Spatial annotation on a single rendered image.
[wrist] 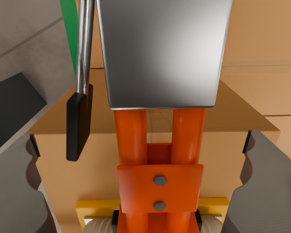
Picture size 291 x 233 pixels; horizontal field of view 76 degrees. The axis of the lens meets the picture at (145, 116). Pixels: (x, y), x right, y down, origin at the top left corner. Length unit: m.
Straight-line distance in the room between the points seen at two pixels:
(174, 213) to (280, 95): 0.73
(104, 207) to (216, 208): 0.21
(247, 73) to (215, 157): 0.47
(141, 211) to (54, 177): 0.24
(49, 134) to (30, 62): 1.10
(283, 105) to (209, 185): 0.57
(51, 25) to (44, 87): 0.39
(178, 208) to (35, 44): 1.28
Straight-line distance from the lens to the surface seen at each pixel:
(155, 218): 0.22
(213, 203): 0.40
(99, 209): 0.40
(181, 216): 0.19
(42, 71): 1.38
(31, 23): 1.35
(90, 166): 0.34
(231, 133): 0.32
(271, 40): 0.76
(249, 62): 0.75
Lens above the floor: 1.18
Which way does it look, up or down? 61 degrees down
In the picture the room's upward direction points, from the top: 179 degrees clockwise
